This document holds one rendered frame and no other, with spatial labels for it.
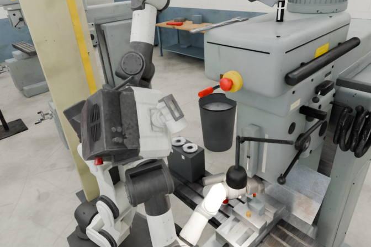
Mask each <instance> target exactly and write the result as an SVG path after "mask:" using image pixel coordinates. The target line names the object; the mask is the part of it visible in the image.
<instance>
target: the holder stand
mask: <svg viewBox="0 0 371 247"><path fill-rule="evenodd" d="M171 141H172V149H171V151H170V154H169V156H167V162H168V167H169V168H171V169H172V170H174V171H175V172H176V173H178V174H179V175H181V176H182V177H184V178H185V179H187V180H188V181H190V182H191V183H193V182H194V181H196V179H198V178H199V177H201V176H202V175H203V174H205V153H204V148H202V147H200V146H198V145H196V144H194V143H193V142H191V141H189V140H187V139H185V138H183V137H181V136H177V137H176V138H174V139H172V140H171Z"/></svg>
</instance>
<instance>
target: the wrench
mask: <svg viewBox="0 0 371 247"><path fill-rule="evenodd" d="M246 20H248V18H242V19H241V17H237V18H233V19H231V20H228V21H225V22H221V23H217V24H213V25H209V26H205V27H202V28H197V29H193V30H190V31H189V32H190V33H193V34H195V33H198V32H201V31H205V30H209V29H213V28H217V27H220V26H224V25H228V24H231V23H235V22H244V21H246Z"/></svg>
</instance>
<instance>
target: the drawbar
mask: <svg viewBox="0 0 371 247"><path fill-rule="evenodd" d="M279 2H281V3H282V4H281V8H283V7H285V0H278V5H277V7H278V8H279ZM278 12H279V9H277V17H276V22H283V17H284V8H283V9H281V10H280V20H278Z"/></svg>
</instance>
